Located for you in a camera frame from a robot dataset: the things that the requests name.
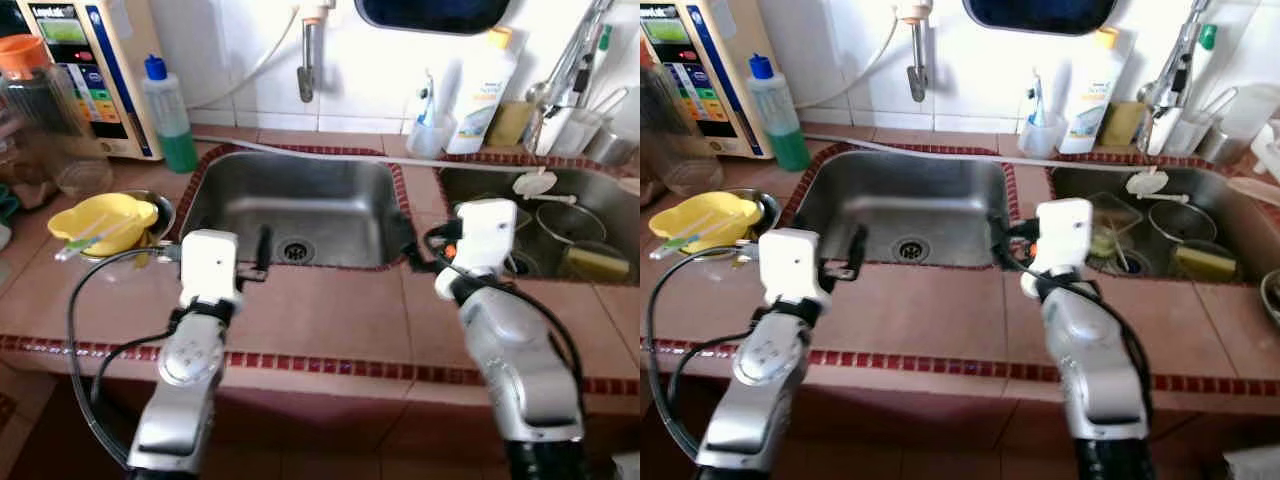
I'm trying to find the yellow plastic bowl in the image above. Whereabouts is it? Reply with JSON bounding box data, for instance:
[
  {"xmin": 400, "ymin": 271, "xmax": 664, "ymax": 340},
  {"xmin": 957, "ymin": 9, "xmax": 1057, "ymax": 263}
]
[
  {"xmin": 648, "ymin": 191, "xmax": 767, "ymax": 254},
  {"xmin": 47, "ymin": 193, "xmax": 160, "ymax": 257}
]

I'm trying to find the stainless steel sink basin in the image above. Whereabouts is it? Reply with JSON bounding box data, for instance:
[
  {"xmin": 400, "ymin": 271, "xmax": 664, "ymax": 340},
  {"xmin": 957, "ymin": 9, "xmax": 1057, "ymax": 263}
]
[
  {"xmin": 790, "ymin": 150, "xmax": 1022, "ymax": 270},
  {"xmin": 1045, "ymin": 165, "xmax": 1280, "ymax": 287},
  {"xmin": 178, "ymin": 150, "xmax": 417, "ymax": 272},
  {"xmin": 437, "ymin": 165, "xmax": 641, "ymax": 287}
]

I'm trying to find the stainless steel plate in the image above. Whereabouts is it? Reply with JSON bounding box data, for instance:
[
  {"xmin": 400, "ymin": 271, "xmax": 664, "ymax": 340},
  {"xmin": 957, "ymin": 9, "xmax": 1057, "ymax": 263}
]
[
  {"xmin": 690, "ymin": 187, "xmax": 784, "ymax": 264},
  {"xmin": 80, "ymin": 189, "xmax": 177, "ymax": 264}
]

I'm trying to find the small clear cup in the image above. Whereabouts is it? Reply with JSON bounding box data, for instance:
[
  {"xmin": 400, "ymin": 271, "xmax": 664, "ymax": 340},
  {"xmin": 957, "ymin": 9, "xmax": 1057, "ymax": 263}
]
[
  {"xmin": 1017, "ymin": 110, "xmax": 1067, "ymax": 160},
  {"xmin": 407, "ymin": 110, "xmax": 457, "ymax": 162}
]

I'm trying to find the white dish brush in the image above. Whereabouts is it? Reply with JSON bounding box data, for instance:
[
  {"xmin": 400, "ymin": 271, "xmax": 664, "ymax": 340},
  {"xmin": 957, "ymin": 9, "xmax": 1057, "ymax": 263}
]
[
  {"xmin": 511, "ymin": 169, "xmax": 579, "ymax": 205},
  {"xmin": 1124, "ymin": 167, "xmax": 1192, "ymax": 202}
]

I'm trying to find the green liquid bottle blue cap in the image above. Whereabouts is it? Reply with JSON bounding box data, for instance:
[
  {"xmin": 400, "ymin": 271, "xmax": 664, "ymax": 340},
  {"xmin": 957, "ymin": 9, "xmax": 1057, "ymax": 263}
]
[
  {"xmin": 745, "ymin": 54, "xmax": 812, "ymax": 173},
  {"xmin": 140, "ymin": 55, "xmax": 200, "ymax": 174}
]

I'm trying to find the steel pot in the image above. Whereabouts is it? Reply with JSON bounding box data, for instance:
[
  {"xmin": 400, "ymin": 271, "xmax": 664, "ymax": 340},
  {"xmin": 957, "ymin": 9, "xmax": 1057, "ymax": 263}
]
[
  {"xmin": 534, "ymin": 202, "xmax": 607, "ymax": 247},
  {"xmin": 1147, "ymin": 200, "xmax": 1217, "ymax": 245}
]

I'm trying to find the yellow green scouring sponge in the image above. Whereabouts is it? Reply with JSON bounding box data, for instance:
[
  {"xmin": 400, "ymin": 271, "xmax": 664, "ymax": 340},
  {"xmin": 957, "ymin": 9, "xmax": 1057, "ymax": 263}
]
[
  {"xmin": 1171, "ymin": 242, "xmax": 1240, "ymax": 282},
  {"xmin": 559, "ymin": 244, "xmax": 632, "ymax": 284}
]

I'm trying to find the white detergent bottle yellow cap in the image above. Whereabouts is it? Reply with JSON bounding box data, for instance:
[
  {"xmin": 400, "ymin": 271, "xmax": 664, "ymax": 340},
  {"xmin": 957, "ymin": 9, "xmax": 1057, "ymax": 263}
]
[
  {"xmin": 446, "ymin": 25, "xmax": 522, "ymax": 157},
  {"xmin": 1057, "ymin": 26, "xmax": 1132, "ymax": 157}
]

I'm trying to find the steel cup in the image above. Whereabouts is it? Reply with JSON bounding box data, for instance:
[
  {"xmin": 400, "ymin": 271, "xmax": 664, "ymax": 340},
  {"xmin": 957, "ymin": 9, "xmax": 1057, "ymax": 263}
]
[
  {"xmin": 584, "ymin": 124, "xmax": 640, "ymax": 167},
  {"xmin": 1194, "ymin": 124, "xmax": 1252, "ymax": 167}
]

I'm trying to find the clear ribbed pitcher orange lid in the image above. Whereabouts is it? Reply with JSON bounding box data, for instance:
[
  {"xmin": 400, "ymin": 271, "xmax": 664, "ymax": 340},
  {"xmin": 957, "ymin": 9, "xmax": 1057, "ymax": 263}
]
[
  {"xmin": 0, "ymin": 35, "xmax": 113, "ymax": 197},
  {"xmin": 640, "ymin": 40, "xmax": 727, "ymax": 197}
]

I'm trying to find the chrome sink faucet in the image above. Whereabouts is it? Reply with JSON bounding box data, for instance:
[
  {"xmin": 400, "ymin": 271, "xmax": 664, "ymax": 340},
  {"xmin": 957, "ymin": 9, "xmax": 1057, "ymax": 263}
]
[
  {"xmin": 1137, "ymin": 0, "xmax": 1217, "ymax": 153},
  {"xmin": 524, "ymin": 0, "xmax": 617, "ymax": 153}
]

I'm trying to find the dark rounded window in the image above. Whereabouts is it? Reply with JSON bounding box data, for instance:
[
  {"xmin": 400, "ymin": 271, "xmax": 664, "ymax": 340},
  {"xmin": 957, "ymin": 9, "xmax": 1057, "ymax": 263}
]
[
  {"xmin": 354, "ymin": 0, "xmax": 512, "ymax": 37},
  {"xmin": 962, "ymin": 0, "xmax": 1120, "ymax": 37}
]

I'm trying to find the cream water purifier unit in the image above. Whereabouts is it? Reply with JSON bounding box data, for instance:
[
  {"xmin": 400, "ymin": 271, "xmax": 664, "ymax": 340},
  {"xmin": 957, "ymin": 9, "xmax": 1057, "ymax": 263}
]
[
  {"xmin": 15, "ymin": 0, "xmax": 167, "ymax": 162},
  {"xmin": 640, "ymin": 0, "xmax": 772, "ymax": 160}
]

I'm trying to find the green mug white rabbit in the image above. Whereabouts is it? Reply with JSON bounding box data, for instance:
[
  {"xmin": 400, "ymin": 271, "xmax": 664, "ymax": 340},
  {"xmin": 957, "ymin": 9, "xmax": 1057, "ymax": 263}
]
[{"xmin": 0, "ymin": 184, "xmax": 21, "ymax": 251}]

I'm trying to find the clear plastic tub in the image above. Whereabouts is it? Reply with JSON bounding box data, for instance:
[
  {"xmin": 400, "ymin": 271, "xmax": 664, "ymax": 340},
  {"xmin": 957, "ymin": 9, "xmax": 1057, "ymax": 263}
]
[{"xmin": 1214, "ymin": 84, "xmax": 1280, "ymax": 142}]

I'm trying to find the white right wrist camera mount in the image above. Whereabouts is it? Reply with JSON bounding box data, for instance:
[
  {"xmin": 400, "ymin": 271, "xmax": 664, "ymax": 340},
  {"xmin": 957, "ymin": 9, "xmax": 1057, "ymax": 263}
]
[
  {"xmin": 1033, "ymin": 198, "xmax": 1095, "ymax": 277},
  {"xmin": 452, "ymin": 198, "xmax": 519, "ymax": 277}
]

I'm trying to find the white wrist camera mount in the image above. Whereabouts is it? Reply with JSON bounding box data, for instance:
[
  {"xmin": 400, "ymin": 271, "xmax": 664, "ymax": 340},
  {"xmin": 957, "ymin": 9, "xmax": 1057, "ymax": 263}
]
[
  {"xmin": 758, "ymin": 228, "xmax": 837, "ymax": 312},
  {"xmin": 1033, "ymin": 198, "xmax": 1095, "ymax": 277},
  {"xmin": 180, "ymin": 229, "xmax": 244, "ymax": 312},
  {"xmin": 452, "ymin": 198, "xmax": 519, "ymax": 277}
]

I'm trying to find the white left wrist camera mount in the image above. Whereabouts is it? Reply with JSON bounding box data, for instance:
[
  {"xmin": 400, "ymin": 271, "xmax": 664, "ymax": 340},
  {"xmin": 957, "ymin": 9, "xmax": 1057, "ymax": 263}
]
[
  {"xmin": 758, "ymin": 228, "xmax": 837, "ymax": 312},
  {"xmin": 180, "ymin": 229, "xmax": 244, "ymax": 312}
]

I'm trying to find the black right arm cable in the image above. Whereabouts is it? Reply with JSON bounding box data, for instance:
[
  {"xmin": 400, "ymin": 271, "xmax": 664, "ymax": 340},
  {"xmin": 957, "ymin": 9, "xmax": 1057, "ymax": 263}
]
[
  {"xmin": 424, "ymin": 224, "xmax": 588, "ymax": 401},
  {"xmin": 1004, "ymin": 235, "xmax": 1157, "ymax": 401}
]

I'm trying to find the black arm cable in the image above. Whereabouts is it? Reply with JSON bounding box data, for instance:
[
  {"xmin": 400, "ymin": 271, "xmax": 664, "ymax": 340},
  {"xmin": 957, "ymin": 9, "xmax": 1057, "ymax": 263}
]
[
  {"xmin": 644, "ymin": 247, "xmax": 763, "ymax": 463},
  {"xmin": 67, "ymin": 247, "xmax": 183, "ymax": 467},
  {"xmin": 424, "ymin": 224, "xmax": 588, "ymax": 401},
  {"xmin": 1004, "ymin": 235, "xmax": 1157, "ymax": 401}
]

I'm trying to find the white hose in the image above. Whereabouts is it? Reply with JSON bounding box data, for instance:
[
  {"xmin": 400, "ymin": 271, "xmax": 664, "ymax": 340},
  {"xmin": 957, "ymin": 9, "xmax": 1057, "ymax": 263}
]
[
  {"xmin": 795, "ymin": 20, "xmax": 907, "ymax": 112},
  {"xmin": 185, "ymin": 8, "xmax": 302, "ymax": 112}
]

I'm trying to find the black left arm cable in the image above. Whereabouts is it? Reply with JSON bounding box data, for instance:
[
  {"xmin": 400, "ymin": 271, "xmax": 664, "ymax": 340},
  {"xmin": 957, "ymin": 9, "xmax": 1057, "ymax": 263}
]
[
  {"xmin": 67, "ymin": 247, "xmax": 183, "ymax": 467},
  {"xmin": 644, "ymin": 247, "xmax": 763, "ymax": 463}
]

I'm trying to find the wall mounted metal tap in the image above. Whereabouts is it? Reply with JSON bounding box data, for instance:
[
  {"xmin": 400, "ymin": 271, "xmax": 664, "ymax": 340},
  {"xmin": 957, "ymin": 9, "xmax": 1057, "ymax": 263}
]
[
  {"xmin": 296, "ymin": 0, "xmax": 337, "ymax": 104},
  {"xmin": 896, "ymin": 0, "xmax": 937, "ymax": 104}
]

